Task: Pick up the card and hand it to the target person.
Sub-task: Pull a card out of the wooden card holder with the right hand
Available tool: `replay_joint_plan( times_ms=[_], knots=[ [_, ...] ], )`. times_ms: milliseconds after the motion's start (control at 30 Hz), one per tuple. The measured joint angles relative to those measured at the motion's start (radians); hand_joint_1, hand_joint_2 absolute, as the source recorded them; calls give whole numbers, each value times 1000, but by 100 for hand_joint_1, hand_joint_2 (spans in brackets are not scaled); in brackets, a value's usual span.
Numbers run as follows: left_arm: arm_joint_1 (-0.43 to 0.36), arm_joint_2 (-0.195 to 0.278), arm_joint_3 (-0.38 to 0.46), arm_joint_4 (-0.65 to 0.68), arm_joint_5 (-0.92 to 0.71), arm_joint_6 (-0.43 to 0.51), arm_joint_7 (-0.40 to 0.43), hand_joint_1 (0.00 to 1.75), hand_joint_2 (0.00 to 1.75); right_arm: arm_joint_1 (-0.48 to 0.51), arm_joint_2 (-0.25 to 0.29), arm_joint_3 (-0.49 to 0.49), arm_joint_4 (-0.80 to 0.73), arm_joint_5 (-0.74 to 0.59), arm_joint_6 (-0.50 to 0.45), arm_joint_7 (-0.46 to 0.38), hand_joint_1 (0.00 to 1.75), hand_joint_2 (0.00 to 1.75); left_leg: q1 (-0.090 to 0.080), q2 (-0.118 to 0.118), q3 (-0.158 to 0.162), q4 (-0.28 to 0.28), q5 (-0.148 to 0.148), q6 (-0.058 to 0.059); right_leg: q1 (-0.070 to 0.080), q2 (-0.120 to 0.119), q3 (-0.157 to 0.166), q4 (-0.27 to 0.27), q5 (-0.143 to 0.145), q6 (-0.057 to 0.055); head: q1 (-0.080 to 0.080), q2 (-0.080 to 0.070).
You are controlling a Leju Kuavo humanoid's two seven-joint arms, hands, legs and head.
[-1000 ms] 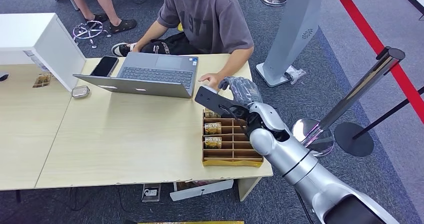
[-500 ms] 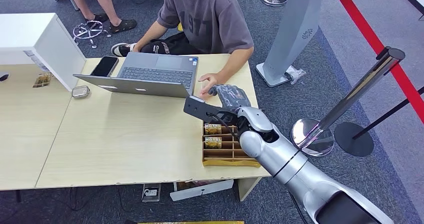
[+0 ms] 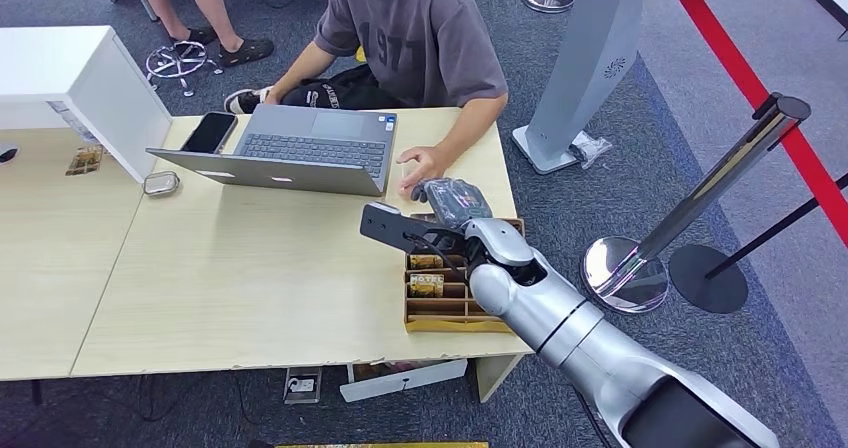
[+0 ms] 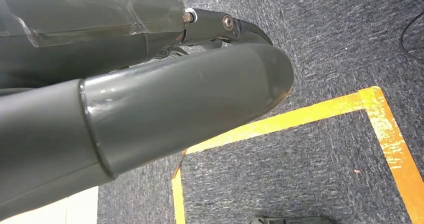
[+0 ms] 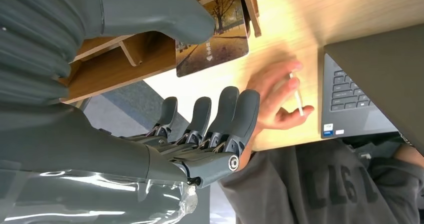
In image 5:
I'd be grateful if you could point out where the card with tree picture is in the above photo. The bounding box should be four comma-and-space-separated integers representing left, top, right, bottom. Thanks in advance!
175, 0, 250, 78

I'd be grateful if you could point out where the brown wooden card holder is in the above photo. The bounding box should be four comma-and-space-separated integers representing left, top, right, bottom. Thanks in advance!
59, 0, 263, 105

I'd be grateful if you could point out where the person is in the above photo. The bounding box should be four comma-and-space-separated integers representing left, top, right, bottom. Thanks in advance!
218, 137, 424, 224

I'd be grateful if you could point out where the dark grey laptop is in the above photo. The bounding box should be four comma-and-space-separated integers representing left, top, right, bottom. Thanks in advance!
319, 23, 424, 157

